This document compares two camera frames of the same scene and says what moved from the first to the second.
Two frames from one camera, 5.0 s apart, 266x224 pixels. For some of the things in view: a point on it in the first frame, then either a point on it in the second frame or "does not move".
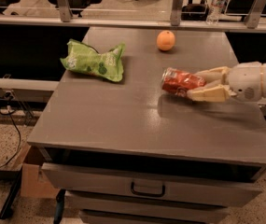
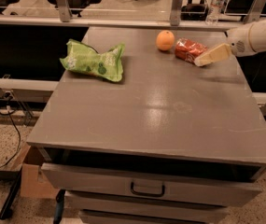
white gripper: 245,80 to 239,43
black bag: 198,12 does not move
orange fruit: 165,40 does not move
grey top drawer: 90,180 does not move
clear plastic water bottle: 218,4 does not move
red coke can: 179,82 to 188,50
